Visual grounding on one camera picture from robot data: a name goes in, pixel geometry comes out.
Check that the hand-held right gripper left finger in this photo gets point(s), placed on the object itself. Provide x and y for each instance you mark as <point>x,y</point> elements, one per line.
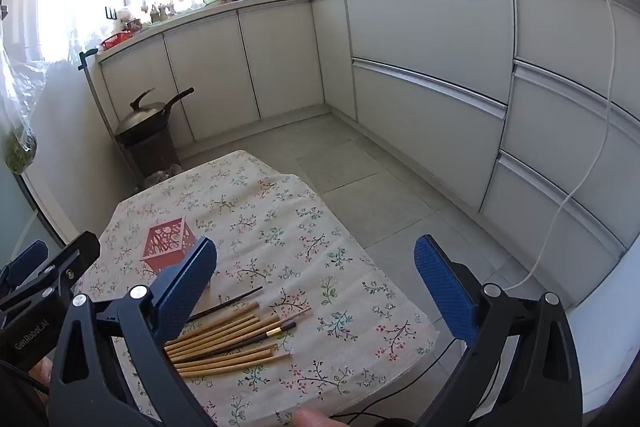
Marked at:
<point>187,287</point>

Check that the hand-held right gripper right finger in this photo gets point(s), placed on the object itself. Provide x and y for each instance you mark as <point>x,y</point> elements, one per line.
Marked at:
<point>442,287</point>

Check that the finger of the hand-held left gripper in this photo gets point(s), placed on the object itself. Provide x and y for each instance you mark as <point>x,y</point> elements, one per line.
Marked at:
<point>75,254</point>
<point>27,262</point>

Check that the black chopstick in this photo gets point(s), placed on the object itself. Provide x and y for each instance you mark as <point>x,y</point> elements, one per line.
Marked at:
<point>235,300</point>
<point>272,333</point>

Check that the pink plastic chopstick holder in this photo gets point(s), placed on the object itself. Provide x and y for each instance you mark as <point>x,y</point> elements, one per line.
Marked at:
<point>162,242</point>

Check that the bunch of wooden chopsticks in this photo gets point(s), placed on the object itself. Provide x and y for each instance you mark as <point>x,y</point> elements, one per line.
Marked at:
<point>220,337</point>

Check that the person's left hand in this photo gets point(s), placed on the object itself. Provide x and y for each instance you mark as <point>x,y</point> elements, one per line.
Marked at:
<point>42,371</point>

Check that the person's right hand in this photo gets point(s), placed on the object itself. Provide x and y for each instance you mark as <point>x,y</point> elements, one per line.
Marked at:
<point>317,419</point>

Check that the floral tablecloth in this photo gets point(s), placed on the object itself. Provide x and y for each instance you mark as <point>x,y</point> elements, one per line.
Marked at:
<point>280,232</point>

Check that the crumpled clear plastic bag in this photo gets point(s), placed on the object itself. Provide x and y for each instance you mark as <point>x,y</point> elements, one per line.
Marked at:
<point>162,177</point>

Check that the plastic bag of greens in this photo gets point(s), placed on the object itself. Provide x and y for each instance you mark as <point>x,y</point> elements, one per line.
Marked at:
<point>20,147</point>

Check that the brown woven bin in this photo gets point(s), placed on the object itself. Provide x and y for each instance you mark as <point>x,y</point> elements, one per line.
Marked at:
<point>150,157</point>

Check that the black wok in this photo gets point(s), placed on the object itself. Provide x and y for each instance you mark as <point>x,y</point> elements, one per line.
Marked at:
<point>145,127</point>

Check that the steel wok lid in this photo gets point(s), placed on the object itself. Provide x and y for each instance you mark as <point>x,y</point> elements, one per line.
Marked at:
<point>142,112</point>

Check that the black metal stand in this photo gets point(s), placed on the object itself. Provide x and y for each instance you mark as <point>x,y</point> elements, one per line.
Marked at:
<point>87,57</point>

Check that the red plastic basket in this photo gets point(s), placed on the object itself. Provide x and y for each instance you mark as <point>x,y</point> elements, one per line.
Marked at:
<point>117,41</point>

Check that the row of white cabinet fronts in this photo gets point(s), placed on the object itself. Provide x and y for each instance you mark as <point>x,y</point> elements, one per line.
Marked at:
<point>430,32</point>

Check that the row of small jars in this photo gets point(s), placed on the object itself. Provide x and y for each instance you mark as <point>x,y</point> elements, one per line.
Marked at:
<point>157,11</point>

